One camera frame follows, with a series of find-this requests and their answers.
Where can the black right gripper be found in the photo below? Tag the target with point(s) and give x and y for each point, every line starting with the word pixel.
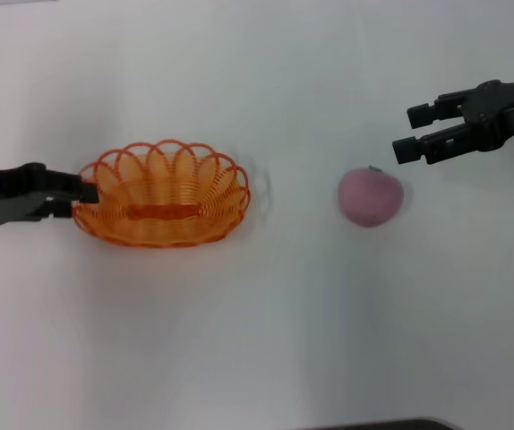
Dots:
pixel 499 112

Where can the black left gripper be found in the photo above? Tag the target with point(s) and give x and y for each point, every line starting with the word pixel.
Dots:
pixel 6 197

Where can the pink peach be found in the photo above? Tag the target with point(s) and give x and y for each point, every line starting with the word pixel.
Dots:
pixel 370 197

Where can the dark robot torso edge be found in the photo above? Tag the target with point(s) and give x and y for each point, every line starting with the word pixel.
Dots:
pixel 382 424

